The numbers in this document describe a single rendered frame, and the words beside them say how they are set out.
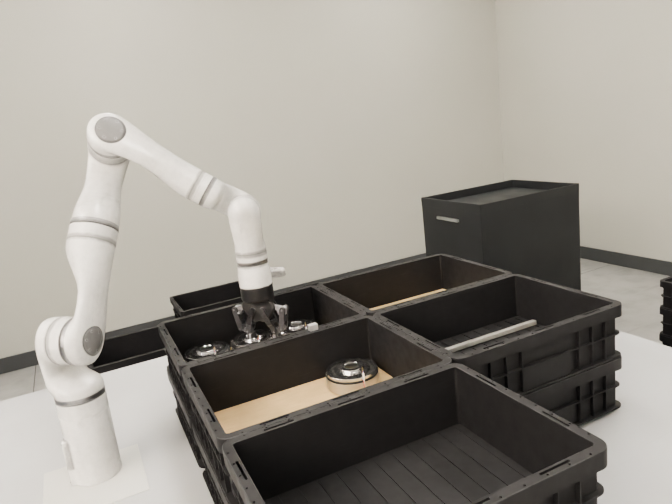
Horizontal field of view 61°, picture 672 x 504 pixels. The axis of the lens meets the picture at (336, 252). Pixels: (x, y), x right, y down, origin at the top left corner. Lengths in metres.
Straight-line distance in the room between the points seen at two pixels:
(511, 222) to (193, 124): 2.38
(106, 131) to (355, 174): 3.48
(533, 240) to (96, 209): 2.05
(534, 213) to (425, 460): 1.98
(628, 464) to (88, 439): 0.98
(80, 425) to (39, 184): 2.96
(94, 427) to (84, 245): 0.35
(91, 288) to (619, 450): 1.02
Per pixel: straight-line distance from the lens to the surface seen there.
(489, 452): 0.92
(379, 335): 1.15
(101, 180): 1.28
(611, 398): 1.29
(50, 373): 1.21
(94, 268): 1.18
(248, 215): 1.22
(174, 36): 4.20
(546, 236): 2.83
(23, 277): 4.14
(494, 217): 2.60
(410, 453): 0.93
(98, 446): 1.24
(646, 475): 1.14
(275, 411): 1.09
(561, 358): 1.14
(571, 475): 0.73
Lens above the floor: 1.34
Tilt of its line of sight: 13 degrees down
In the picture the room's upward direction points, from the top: 7 degrees counter-clockwise
